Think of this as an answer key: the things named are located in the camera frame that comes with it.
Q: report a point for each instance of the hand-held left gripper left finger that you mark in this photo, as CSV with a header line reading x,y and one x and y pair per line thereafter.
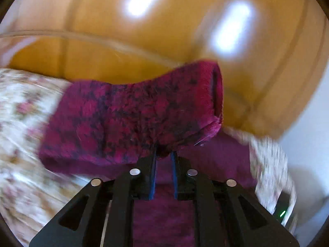
x,y
153,175

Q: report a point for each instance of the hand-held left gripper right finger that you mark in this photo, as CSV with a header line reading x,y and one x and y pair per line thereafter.
x,y
174,175

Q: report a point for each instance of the floral bedspread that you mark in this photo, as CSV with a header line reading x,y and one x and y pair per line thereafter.
x,y
23,133

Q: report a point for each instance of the wooden wardrobe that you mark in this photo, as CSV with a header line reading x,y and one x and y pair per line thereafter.
x,y
102,18

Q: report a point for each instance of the maroon floral garment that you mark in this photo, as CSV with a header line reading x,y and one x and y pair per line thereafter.
x,y
115,113

